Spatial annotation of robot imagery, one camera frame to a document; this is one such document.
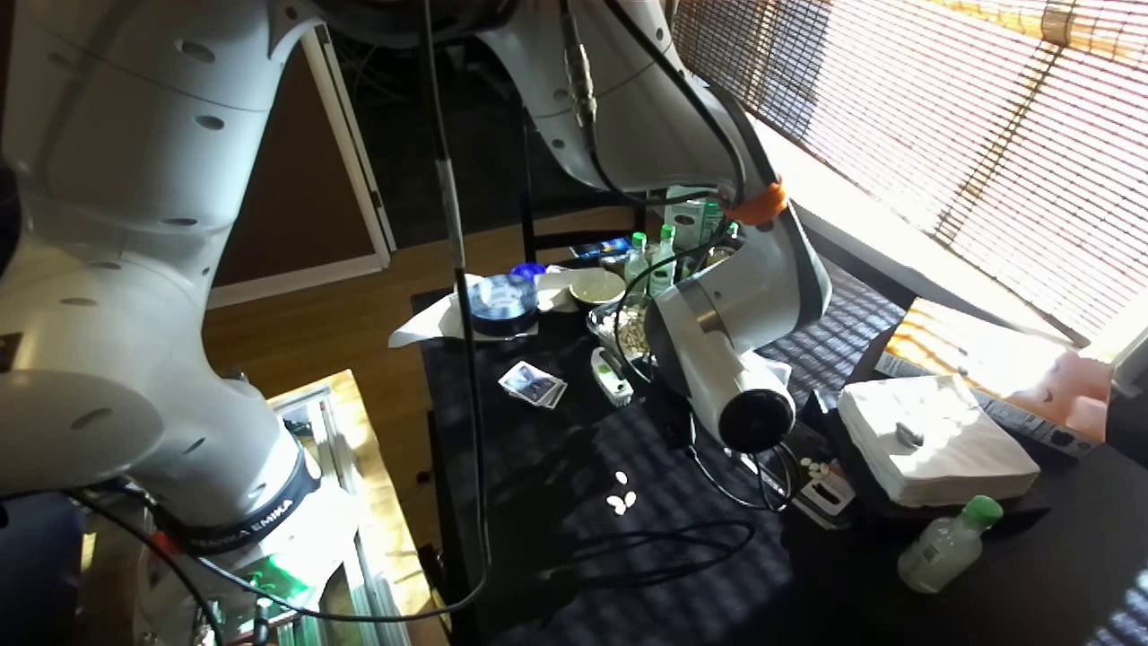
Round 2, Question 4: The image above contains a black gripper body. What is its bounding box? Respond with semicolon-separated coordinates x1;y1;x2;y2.
617;284;674;383

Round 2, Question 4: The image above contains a blue bowl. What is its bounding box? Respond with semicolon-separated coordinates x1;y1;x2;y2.
462;269;540;342

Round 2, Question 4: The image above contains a blue snack packet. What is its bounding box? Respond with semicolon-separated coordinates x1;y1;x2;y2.
572;232;636;269

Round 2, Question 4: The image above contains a playing card deck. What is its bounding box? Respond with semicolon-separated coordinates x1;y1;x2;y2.
494;359;572;412

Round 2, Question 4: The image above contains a white paper sheet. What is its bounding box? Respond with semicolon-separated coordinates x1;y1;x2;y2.
386;267;584;351

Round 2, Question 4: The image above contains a small white device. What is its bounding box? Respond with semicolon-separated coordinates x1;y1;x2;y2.
790;457;856;531

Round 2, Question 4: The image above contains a white cardboard box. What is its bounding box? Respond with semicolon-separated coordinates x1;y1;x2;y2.
836;373;1043;509

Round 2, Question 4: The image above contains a yellow snack box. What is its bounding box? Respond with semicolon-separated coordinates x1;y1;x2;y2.
887;296;1124;461

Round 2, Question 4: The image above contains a white framed panel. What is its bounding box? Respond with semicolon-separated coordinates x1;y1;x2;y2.
207;22;399;311

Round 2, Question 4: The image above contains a sanitizer bottle with green cap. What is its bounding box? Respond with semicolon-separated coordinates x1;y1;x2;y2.
892;493;1008;601

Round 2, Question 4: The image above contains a wide window blind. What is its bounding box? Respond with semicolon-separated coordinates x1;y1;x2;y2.
667;0;1148;345

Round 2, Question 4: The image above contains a thick black cable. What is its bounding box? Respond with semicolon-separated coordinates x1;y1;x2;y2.
68;0;500;633

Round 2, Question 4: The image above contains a thin black cable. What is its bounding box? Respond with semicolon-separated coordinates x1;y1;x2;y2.
536;256;799;593

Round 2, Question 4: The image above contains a white window frame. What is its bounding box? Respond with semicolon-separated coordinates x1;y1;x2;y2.
739;110;1148;361

